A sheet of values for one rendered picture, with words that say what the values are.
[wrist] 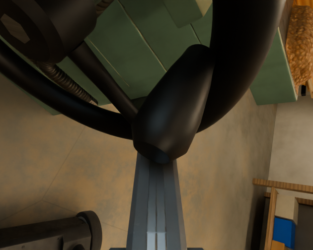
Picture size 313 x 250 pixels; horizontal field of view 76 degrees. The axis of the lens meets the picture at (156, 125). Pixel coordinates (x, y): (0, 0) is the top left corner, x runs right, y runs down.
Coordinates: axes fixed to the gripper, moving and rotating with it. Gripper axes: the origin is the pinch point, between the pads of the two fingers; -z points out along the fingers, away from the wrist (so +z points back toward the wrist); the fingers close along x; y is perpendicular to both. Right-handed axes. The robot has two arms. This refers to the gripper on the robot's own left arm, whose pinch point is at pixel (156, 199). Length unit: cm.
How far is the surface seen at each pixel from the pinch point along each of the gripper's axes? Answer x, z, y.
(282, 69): 17.7, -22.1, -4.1
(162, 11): 0.8, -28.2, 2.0
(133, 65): -4.6, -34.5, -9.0
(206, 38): 7.3, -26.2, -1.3
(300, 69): 20.5, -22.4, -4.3
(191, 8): 3.0, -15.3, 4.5
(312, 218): 198, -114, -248
